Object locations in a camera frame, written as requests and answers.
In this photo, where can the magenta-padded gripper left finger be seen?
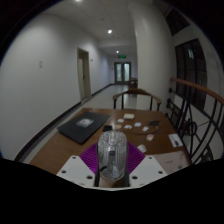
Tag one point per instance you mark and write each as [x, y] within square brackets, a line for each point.
[75, 166]

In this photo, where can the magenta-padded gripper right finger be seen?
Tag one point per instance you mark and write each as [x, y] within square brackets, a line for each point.
[148, 166]

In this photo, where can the red and white sticker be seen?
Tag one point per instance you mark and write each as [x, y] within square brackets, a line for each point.
[150, 137]

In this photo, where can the small white sticker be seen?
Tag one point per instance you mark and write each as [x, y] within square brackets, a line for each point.
[128, 127]
[145, 128]
[120, 120]
[137, 124]

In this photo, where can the white paper card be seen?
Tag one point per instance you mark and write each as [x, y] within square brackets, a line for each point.
[175, 140]

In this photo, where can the black closed laptop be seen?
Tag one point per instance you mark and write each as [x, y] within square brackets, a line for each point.
[85, 126]

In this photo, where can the small black box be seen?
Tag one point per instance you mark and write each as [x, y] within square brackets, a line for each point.
[107, 128]

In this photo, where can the round orange sticker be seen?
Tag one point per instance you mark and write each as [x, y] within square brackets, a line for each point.
[118, 126]

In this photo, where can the small white box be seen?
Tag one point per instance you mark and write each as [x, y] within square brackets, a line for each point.
[129, 116]

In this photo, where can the black railing with wooden handrail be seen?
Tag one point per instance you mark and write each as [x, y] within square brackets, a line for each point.
[196, 120]

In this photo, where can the wooden round-back chair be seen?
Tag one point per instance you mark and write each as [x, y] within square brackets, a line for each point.
[136, 91]

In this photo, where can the dark wooden chair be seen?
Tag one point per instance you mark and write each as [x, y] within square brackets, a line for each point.
[133, 81]

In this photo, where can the pale single door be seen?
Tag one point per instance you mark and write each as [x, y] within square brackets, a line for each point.
[84, 73]

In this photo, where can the glass double door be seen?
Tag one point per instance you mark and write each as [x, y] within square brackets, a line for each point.
[122, 72]

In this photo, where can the dark framed window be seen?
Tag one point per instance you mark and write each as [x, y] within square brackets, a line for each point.
[191, 73]

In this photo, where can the green exit sign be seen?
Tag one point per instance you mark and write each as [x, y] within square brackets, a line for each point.
[122, 56]

